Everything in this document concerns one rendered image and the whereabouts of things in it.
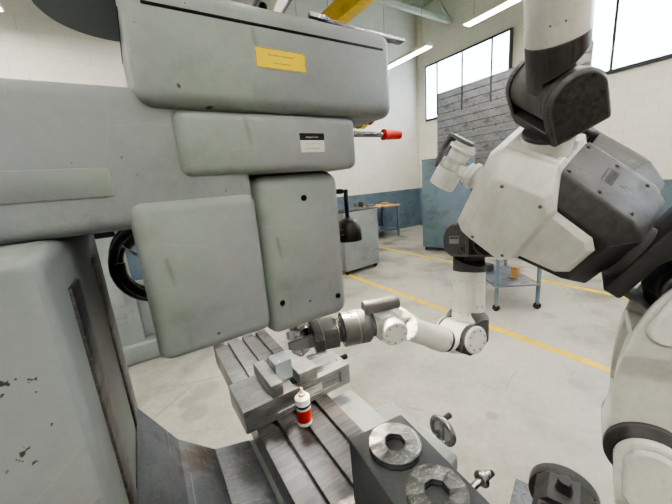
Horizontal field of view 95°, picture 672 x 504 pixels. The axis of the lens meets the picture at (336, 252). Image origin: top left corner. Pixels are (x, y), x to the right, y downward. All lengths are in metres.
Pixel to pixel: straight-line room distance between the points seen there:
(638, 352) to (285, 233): 0.71
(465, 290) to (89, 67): 7.19
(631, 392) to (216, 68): 0.97
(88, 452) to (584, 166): 0.89
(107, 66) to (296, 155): 6.99
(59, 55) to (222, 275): 7.12
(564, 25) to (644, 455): 0.78
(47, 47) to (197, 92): 7.08
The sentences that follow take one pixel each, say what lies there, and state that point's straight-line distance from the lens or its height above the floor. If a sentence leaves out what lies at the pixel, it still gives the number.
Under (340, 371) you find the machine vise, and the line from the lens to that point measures 1.06.
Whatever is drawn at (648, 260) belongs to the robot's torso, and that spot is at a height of 1.42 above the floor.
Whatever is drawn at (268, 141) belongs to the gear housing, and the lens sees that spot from 0.58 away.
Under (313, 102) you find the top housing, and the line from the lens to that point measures 0.62.
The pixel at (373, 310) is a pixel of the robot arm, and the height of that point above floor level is 1.29.
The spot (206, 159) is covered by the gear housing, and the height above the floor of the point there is 1.66.
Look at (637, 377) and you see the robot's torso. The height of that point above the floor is 1.18.
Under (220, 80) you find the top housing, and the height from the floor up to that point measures 1.77.
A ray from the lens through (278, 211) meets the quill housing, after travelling 0.60.
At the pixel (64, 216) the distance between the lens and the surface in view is 0.55.
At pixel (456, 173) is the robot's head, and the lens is 0.83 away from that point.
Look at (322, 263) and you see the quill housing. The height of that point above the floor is 1.44.
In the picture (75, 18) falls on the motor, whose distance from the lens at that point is 0.74.
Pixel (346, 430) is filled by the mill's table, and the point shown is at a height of 0.96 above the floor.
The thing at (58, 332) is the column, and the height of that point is 1.47.
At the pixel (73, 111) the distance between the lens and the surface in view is 0.56.
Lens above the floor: 1.61
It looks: 13 degrees down
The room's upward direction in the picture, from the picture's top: 5 degrees counter-clockwise
